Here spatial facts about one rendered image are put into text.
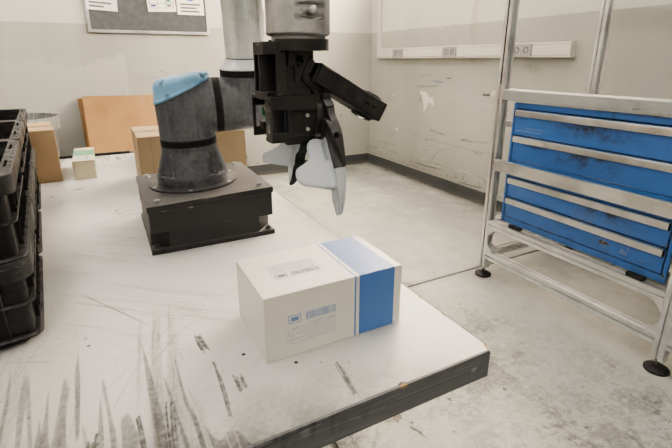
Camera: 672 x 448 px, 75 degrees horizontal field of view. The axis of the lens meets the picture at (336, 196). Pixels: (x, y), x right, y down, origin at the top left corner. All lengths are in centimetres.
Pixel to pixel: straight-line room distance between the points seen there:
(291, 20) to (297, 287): 31
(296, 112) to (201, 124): 46
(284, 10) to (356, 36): 411
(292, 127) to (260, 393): 31
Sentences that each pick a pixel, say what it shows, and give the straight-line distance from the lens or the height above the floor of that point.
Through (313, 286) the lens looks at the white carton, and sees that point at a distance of 56.
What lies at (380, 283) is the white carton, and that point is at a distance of 61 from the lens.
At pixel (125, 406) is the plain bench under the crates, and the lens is 58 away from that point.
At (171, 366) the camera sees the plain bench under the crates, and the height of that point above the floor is 70.
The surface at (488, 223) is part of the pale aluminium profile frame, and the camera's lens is 230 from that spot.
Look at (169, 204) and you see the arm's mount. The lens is 89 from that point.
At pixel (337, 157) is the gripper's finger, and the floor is 95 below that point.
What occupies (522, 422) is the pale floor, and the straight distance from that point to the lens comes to 162.
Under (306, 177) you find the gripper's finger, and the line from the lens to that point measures 50.
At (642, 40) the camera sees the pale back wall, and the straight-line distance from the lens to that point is 284.
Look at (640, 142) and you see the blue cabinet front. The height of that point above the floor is 79.
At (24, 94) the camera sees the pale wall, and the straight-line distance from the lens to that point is 402.
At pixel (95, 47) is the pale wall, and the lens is 399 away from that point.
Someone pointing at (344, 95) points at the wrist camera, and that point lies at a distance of 55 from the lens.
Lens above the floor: 106
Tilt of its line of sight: 17 degrees down
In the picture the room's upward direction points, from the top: straight up
